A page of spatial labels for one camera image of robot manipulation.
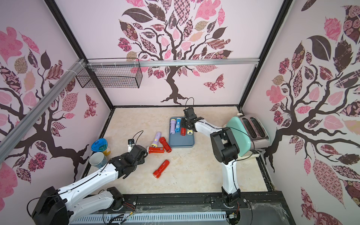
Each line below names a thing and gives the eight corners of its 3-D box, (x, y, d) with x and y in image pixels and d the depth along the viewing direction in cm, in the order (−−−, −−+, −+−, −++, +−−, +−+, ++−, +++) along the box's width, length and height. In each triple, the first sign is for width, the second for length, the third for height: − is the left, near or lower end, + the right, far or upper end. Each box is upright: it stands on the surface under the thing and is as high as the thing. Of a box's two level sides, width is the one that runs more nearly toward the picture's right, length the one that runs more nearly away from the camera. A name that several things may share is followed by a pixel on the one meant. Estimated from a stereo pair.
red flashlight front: (153, 175, 84) (152, 174, 82) (166, 160, 91) (166, 158, 88) (157, 179, 83) (156, 178, 81) (171, 164, 89) (170, 162, 87)
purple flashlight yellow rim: (152, 147, 97) (151, 145, 94) (157, 133, 104) (157, 131, 102) (156, 148, 96) (156, 146, 94) (162, 134, 103) (161, 132, 101)
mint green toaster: (232, 159, 92) (242, 144, 76) (225, 130, 108) (232, 112, 92) (261, 159, 92) (277, 144, 76) (250, 130, 108) (261, 112, 92)
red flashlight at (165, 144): (167, 154, 93) (167, 152, 91) (159, 140, 100) (158, 138, 98) (173, 150, 94) (173, 149, 93) (164, 137, 101) (163, 135, 100)
